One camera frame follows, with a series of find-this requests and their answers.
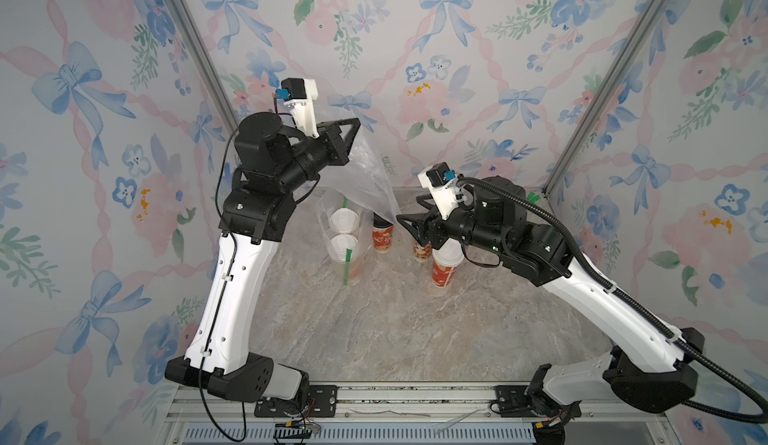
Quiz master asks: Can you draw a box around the red cup black lid right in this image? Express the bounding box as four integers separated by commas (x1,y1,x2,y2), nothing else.
413,241,432,262

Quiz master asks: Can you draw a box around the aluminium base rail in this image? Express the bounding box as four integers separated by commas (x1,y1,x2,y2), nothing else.
155,382,680,444

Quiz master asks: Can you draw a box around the black corrugated cable conduit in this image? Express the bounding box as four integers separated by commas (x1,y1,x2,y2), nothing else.
458,176,768,425

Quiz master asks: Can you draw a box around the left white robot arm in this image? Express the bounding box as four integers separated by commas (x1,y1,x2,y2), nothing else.
164,112,361,408

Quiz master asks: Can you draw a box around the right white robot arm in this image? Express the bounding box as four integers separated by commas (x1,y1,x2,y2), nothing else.
397,163,703,418

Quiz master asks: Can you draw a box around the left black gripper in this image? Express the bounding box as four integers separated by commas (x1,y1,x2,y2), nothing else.
281,120,362,199

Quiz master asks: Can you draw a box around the green wrapped straws bundle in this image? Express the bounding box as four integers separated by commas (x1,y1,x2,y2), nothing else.
527,191,541,204

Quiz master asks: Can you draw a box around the red cup black lid left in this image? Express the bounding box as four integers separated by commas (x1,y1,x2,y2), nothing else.
372,214,394,253

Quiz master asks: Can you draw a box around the clear plastic carrier bag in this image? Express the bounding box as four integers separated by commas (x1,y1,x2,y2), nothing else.
315,189,373,285

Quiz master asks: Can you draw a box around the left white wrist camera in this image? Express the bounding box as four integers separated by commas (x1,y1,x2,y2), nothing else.
276,78,320,141

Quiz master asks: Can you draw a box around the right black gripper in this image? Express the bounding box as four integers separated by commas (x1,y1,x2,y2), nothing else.
398,189,509,258

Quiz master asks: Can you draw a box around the red cup white lid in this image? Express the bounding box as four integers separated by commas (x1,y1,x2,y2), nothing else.
431,243,464,288

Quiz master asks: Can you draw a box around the red cup black lid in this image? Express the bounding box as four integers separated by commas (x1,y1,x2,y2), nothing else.
413,241,432,262
372,214,394,253

